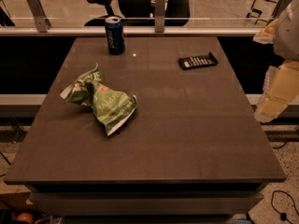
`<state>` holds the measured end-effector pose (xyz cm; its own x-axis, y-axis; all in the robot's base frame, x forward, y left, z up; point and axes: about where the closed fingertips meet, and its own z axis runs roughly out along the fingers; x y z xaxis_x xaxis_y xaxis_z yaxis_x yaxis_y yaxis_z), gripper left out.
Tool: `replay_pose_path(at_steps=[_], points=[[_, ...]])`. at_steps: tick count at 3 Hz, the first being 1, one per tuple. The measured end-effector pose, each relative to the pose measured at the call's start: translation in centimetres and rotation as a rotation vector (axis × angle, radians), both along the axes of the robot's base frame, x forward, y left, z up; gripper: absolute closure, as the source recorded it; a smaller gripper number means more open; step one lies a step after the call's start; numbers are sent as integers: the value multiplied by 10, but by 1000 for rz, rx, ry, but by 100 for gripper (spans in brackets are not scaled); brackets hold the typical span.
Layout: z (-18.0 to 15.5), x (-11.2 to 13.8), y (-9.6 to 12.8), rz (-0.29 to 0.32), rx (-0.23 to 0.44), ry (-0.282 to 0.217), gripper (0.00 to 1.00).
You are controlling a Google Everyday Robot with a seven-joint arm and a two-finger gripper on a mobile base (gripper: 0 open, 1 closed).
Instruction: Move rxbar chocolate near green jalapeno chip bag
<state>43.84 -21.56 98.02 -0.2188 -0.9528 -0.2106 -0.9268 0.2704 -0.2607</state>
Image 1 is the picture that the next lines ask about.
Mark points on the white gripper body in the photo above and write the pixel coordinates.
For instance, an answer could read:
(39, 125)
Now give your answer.
(287, 36)

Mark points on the horizontal metal rail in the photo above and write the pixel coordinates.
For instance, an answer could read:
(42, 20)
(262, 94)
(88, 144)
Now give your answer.
(132, 31)

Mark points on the right metal rail bracket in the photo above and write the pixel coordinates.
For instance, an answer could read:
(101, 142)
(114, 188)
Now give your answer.
(281, 5)

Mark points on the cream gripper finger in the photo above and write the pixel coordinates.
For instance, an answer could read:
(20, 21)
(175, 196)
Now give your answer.
(280, 87)
(266, 35)

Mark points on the yellow frame stool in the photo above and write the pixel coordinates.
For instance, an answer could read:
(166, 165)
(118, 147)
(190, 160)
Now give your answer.
(262, 9)

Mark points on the black office chair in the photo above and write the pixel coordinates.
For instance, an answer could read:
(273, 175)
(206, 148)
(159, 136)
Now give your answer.
(141, 12)

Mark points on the middle metal rail bracket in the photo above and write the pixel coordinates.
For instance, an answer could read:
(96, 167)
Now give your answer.
(159, 16)

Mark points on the metal rail bracket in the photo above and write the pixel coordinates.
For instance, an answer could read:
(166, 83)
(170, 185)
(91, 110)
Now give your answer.
(281, 5)
(41, 21)
(159, 16)

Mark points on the black rxbar chocolate wrapper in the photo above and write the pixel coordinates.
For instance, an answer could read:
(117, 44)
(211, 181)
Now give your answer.
(199, 61)

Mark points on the green jalapeno chip bag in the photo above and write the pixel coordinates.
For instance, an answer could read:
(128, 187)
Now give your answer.
(111, 108)

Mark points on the left metal rail bracket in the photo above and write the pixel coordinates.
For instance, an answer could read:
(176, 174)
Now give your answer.
(41, 21)

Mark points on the blue pepsi can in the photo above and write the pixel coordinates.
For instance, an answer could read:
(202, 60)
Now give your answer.
(115, 37)

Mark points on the orange round object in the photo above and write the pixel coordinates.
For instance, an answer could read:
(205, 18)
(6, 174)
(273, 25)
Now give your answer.
(26, 217)

